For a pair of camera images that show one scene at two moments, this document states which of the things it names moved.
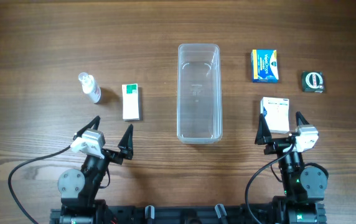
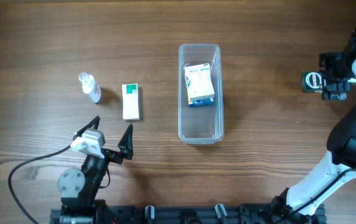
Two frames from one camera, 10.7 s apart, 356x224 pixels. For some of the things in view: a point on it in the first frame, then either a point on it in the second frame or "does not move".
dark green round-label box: [313, 81] does not move
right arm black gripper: [281, 145] → [333, 86]
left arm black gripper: [109, 152] does not move
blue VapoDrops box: [264, 66] → [202, 102]
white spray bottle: [90, 87] does not move
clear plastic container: [199, 101] does not move
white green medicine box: [131, 109] does not move
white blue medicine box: [276, 112] → [198, 82]
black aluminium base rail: [206, 214] does not move
